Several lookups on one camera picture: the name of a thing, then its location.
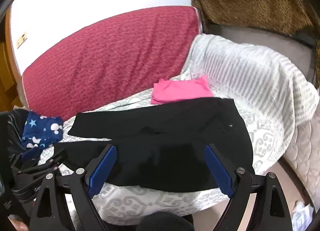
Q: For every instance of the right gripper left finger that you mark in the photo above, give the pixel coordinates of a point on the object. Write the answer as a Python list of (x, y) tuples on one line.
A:
[(50, 211)]

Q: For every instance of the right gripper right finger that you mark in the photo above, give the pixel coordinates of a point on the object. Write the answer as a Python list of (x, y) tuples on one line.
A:
[(270, 211)]

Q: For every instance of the black pants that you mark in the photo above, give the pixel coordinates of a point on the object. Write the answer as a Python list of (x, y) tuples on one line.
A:
[(162, 147)]

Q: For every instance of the crumpled white plastic bag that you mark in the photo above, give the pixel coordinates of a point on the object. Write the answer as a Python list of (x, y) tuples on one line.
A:
[(301, 216)]

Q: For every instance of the navy blue star-print garment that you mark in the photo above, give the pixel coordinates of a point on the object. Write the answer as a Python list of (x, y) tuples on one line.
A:
[(41, 131)]

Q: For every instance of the white quilted mattress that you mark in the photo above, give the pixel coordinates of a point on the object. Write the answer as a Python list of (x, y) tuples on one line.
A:
[(303, 157)]

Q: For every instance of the wooden headboard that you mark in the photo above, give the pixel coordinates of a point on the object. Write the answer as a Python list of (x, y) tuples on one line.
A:
[(9, 71)]

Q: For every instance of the red textured blanket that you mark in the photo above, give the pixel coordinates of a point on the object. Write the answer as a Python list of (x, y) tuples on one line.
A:
[(110, 60)]

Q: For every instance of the pink folded garment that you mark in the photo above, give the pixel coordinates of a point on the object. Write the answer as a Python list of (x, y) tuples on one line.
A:
[(167, 91)]

